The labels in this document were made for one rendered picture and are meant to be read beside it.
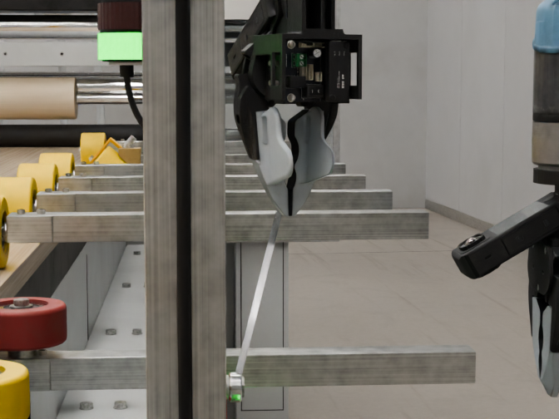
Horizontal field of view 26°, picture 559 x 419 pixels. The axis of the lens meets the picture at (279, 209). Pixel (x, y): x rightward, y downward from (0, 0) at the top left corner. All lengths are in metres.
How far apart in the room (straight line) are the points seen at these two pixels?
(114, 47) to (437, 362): 0.41
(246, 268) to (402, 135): 6.68
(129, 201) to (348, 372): 0.56
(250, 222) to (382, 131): 8.87
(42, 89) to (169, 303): 3.11
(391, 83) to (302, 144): 9.18
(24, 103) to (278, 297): 0.94
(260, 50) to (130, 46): 0.11
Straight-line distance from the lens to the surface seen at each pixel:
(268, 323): 3.67
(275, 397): 3.72
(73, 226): 1.34
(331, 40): 0.99
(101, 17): 1.03
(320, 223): 1.34
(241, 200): 1.58
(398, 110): 10.22
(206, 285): 0.53
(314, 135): 1.01
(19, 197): 1.57
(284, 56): 0.95
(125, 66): 1.04
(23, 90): 3.63
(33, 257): 1.50
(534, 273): 1.16
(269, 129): 1.00
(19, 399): 0.86
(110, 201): 1.58
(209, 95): 0.52
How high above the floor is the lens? 1.11
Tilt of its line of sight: 6 degrees down
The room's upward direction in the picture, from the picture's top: straight up
